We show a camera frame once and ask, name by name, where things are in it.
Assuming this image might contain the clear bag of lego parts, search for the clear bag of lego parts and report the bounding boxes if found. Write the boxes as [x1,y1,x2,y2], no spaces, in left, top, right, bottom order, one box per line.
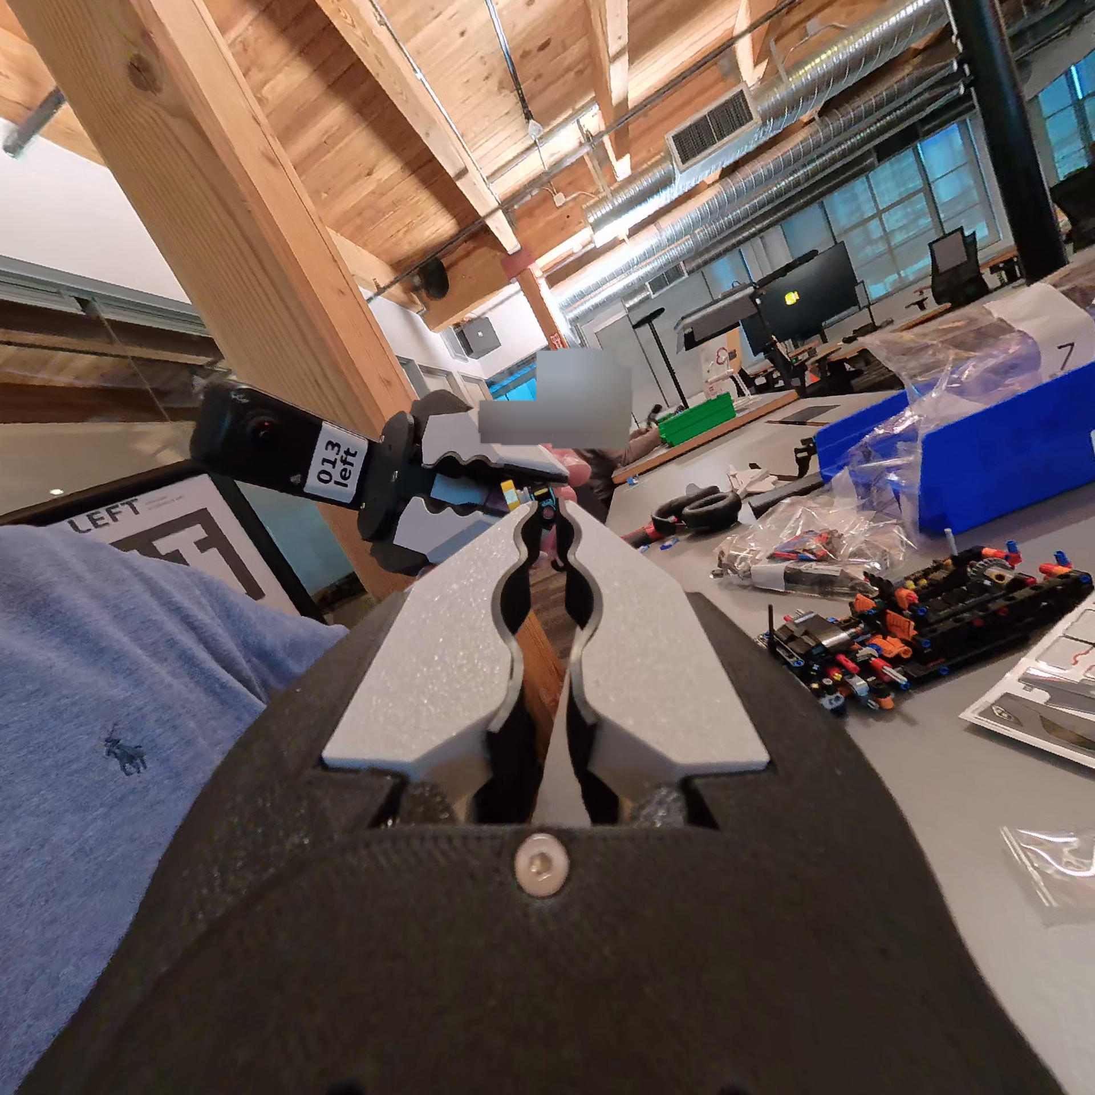
[712,494,897,602]

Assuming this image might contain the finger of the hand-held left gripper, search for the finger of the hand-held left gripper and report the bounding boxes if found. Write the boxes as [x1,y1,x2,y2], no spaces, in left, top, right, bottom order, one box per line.
[420,414,575,490]
[387,498,507,577]

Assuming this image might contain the clear plastic bags bundle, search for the clear plastic bags bundle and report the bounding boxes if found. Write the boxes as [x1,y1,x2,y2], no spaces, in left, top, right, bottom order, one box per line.
[854,280,1095,482]

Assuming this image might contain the grey wall speaker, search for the grey wall speaker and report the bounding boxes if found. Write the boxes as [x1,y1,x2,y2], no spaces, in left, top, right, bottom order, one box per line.
[451,314,504,361]

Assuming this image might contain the lego sticker sheet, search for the lego sticker sheet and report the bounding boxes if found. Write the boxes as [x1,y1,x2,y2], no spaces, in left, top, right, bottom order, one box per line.
[958,610,1095,773]

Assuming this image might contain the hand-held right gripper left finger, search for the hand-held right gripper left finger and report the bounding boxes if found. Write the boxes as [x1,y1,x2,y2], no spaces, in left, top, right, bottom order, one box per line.
[321,503,540,783]

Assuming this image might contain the black headphones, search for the black headphones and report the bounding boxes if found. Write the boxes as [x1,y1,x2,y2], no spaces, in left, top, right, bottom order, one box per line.
[648,481,746,537]

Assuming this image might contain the wooden support post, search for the wooden support post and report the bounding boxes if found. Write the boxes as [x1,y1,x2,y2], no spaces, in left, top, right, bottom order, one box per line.
[7,0,571,756]

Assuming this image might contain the blue plastic bin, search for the blue plastic bin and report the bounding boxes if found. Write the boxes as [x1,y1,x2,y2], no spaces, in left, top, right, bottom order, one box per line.
[811,360,1095,537]

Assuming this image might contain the white vent grille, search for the white vent grille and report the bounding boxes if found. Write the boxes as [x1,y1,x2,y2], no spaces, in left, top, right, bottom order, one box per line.
[664,79,763,173]

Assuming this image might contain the green plastic bin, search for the green plastic bin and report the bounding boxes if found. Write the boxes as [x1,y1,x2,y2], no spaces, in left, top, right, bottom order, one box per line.
[657,392,740,447]

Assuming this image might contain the small clear empty bag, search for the small clear empty bag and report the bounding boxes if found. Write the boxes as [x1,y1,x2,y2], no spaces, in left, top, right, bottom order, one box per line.
[999,820,1095,927]

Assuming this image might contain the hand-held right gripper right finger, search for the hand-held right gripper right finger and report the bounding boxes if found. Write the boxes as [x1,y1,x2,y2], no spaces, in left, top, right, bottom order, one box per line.
[558,502,773,781]

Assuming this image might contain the black office chair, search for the black office chair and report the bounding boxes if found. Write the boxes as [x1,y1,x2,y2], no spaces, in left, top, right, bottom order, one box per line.
[926,224,995,310]

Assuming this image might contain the black computer monitor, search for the black computer monitor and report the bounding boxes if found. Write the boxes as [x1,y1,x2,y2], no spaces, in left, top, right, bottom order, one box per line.
[755,240,863,345]

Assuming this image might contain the black steel column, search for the black steel column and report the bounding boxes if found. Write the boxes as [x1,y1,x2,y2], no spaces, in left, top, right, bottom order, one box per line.
[948,0,1073,285]

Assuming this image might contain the black framed marker sign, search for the black framed marker sign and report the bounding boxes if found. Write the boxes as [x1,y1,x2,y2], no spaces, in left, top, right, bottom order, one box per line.
[0,460,328,623]

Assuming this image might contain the person's blue sweater torso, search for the person's blue sweater torso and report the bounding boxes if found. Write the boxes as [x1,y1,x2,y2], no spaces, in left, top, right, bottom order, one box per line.
[0,524,352,1095]

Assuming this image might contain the studio light panel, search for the studio light panel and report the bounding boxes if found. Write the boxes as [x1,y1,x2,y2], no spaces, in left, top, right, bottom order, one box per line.
[674,284,764,353]

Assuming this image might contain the partly built lego car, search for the partly built lego car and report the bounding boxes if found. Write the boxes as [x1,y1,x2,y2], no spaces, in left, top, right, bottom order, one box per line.
[760,541,1095,713]

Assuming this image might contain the person's left hand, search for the person's left hand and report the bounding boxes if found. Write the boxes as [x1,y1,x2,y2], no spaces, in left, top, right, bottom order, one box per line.
[550,447,602,507]

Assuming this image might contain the small black yellow lego assembly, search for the small black yellow lego assembly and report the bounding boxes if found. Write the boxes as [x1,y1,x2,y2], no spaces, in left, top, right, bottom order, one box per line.
[498,478,568,572]

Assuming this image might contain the silver ventilation duct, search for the silver ventilation duct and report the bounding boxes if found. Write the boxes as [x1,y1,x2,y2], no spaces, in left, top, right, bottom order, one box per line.
[547,0,972,328]

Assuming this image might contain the black floor lamp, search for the black floor lamp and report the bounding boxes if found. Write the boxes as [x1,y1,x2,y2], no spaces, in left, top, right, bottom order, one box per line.
[631,306,691,409]

